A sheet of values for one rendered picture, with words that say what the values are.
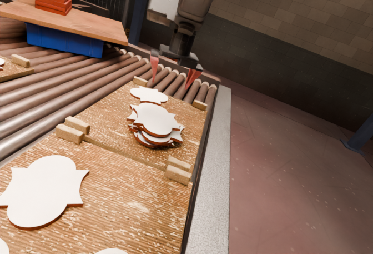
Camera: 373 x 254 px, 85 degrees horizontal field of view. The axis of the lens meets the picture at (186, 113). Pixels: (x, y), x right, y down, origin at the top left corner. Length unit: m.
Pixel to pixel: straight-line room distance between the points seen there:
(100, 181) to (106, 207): 0.06
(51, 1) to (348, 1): 5.02
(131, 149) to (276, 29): 4.83
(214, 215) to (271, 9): 4.89
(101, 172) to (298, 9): 5.03
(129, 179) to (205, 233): 0.19
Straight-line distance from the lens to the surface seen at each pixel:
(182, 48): 0.53
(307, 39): 5.26
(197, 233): 0.46
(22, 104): 0.71
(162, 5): 0.51
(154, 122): 0.55
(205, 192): 0.53
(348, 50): 5.49
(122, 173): 0.48
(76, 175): 0.46
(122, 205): 0.43
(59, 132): 0.54
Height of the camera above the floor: 1.29
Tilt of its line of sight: 27 degrees down
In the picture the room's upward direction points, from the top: 21 degrees clockwise
